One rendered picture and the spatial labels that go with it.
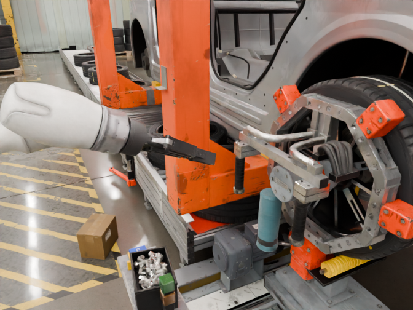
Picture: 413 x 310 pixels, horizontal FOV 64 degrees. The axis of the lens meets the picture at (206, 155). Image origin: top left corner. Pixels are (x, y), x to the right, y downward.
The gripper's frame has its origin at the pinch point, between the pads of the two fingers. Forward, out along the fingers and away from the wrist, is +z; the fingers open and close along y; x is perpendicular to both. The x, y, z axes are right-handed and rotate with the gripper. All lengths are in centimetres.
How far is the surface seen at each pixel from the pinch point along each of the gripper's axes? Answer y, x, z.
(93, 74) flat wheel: -470, 170, 79
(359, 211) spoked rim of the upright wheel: 1, -4, 68
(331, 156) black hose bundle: 10.5, 7.5, 35.4
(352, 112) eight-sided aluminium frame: 11, 23, 43
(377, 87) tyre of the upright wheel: 12, 34, 53
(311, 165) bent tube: 7.5, 4.2, 31.0
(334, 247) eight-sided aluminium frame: -5, -18, 64
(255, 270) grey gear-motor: -69, -41, 93
